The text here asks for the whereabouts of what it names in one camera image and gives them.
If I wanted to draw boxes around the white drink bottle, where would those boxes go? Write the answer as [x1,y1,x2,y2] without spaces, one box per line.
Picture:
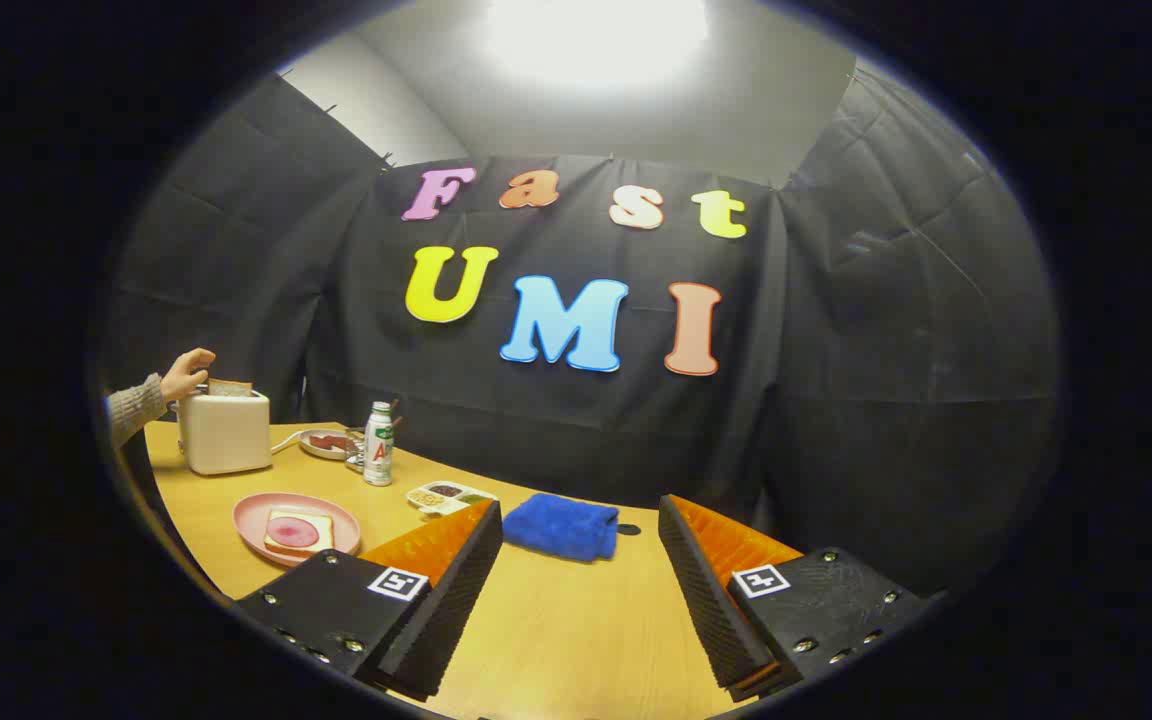
[364,401,396,487]

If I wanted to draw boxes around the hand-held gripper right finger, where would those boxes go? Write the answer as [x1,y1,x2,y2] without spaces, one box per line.
[658,493,937,703]

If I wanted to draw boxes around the black backdrop cloth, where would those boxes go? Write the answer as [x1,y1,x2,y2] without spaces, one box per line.
[101,70,1062,601]

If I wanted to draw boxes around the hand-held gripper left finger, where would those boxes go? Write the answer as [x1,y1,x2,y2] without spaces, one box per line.
[232,498,505,703]

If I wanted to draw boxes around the pink plate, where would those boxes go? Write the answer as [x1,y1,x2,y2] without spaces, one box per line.
[233,492,362,568]

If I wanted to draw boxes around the white toaster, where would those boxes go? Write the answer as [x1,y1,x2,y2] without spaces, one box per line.
[176,388,274,476]

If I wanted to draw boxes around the small white plate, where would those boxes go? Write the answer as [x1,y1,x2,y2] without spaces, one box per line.
[298,429,362,461]

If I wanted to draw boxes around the white divided tray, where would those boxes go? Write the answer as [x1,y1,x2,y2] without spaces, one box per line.
[406,481,499,519]

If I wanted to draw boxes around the blue towel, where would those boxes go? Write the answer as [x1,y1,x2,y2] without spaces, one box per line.
[502,492,620,563]

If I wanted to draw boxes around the white sandwich bread slice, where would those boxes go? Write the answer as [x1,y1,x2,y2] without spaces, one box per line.
[264,508,336,557]

